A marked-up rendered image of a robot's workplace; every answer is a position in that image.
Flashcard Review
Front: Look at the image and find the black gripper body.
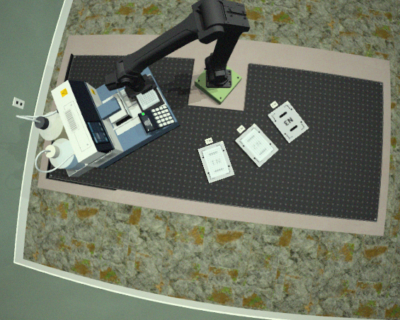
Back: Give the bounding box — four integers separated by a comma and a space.
125, 74, 156, 98

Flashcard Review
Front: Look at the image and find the white plastic bottle with dark cap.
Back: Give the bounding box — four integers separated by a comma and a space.
35, 113, 69, 142

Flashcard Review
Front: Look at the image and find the white microplate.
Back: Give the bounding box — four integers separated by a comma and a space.
203, 146, 229, 178
137, 89, 160, 110
241, 129, 273, 161

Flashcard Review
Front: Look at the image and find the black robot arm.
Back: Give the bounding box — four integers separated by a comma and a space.
104, 0, 250, 91

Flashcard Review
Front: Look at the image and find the blue and white plate washer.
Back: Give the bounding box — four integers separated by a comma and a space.
51, 80, 180, 168

